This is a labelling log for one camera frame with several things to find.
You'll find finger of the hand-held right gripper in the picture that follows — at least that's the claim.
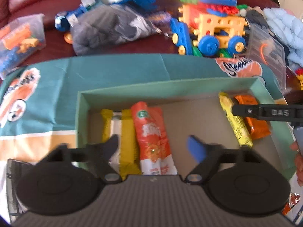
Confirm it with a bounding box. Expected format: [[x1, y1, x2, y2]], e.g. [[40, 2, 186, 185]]
[[232, 103, 303, 123]]

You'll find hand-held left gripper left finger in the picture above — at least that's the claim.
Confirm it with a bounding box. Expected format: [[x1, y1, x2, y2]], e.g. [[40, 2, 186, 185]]
[[35, 134, 122, 185]]

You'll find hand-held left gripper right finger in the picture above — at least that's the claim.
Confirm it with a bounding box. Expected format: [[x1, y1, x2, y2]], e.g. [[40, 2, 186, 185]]
[[185, 135, 263, 185]]

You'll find yellow silver snack packet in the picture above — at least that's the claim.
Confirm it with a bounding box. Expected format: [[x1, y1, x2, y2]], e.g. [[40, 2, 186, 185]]
[[101, 109, 142, 180]]

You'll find green cardboard box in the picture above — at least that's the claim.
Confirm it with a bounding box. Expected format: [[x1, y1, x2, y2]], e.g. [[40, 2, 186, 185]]
[[75, 76, 295, 180]]

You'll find slim yellow snack packet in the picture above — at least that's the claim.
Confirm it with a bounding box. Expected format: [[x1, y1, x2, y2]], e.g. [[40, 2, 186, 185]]
[[218, 92, 254, 147]]

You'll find orange white snack tube packet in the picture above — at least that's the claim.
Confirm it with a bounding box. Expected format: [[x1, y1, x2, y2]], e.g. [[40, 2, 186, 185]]
[[131, 102, 178, 176]]

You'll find person's right hand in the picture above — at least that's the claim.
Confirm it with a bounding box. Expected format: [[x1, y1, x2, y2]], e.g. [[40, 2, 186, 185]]
[[290, 141, 303, 171]]

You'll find small red yellow toy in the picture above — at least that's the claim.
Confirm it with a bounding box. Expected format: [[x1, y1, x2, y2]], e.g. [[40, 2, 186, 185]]
[[295, 68, 303, 87]]

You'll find clear plastic lidded box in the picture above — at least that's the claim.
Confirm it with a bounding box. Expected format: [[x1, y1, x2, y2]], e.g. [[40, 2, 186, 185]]
[[246, 25, 287, 93]]

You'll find light blue quilted jacket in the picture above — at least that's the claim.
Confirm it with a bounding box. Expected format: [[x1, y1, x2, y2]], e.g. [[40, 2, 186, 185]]
[[263, 7, 303, 71]]

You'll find colourful building block vehicle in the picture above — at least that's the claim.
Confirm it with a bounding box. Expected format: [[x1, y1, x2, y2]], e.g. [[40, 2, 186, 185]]
[[170, 0, 249, 58]]

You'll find black flat device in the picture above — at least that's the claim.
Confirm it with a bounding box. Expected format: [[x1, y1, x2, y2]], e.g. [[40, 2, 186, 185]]
[[5, 158, 31, 220]]

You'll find grey cloth in plastic bag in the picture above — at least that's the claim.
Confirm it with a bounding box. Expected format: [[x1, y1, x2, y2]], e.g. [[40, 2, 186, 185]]
[[70, 5, 161, 57]]

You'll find clear tub of toy parts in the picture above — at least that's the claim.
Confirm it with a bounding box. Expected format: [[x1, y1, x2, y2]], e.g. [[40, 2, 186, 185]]
[[0, 13, 46, 80]]

